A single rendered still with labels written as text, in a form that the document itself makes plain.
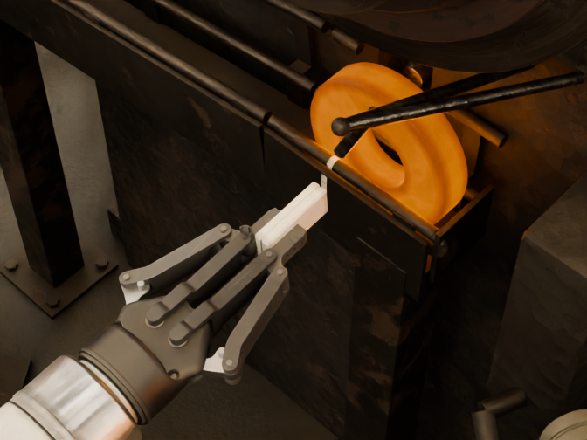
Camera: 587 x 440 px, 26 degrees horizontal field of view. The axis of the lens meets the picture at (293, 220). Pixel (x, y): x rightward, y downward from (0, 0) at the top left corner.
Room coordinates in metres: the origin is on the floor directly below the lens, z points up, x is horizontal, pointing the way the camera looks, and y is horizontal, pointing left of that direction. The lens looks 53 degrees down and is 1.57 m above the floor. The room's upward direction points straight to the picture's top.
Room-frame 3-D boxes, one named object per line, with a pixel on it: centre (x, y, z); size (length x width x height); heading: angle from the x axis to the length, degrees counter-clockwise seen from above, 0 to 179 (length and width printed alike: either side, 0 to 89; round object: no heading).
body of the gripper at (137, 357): (0.51, 0.11, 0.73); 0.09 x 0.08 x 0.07; 137
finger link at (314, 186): (0.63, 0.00, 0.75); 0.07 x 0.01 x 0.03; 137
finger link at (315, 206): (0.62, 0.00, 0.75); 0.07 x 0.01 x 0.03; 137
